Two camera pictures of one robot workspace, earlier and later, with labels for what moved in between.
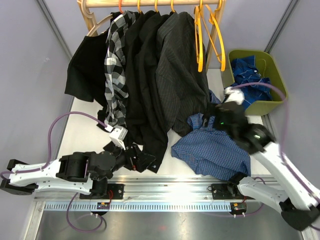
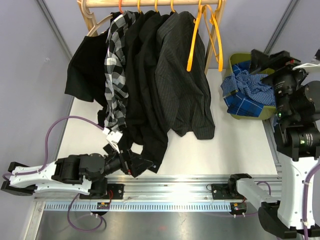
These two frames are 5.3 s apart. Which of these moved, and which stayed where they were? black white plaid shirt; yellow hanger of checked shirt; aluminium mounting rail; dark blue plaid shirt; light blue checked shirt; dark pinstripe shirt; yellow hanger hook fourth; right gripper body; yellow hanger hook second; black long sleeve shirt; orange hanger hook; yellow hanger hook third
Moved: dark blue plaid shirt; right gripper body; light blue checked shirt; yellow hanger of checked shirt
Stayed: orange hanger hook; dark pinstripe shirt; black long sleeve shirt; aluminium mounting rail; yellow hanger hook third; black white plaid shirt; yellow hanger hook second; yellow hanger hook fourth
